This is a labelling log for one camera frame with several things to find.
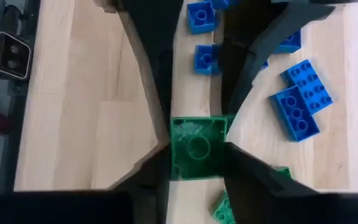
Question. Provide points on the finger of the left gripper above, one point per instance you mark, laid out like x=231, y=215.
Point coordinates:
x=238, y=62
x=154, y=37

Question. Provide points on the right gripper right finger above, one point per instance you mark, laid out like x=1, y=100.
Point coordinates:
x=291, y=208

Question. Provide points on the silver-rimmed black camera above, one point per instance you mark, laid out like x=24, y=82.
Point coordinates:
x=11, y=56

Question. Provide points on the green eight-stud brick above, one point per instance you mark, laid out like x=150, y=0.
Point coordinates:
x=222, y=211

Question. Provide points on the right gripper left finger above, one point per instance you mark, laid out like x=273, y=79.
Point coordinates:
x=73, y=208

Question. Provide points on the blue eight-stud brick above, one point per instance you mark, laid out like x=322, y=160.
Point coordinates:
x=308, y=87
x=294, y=116
x=225, y=2

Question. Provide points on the green curved four-stud brick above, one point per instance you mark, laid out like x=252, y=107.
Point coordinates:
x=197, y=149

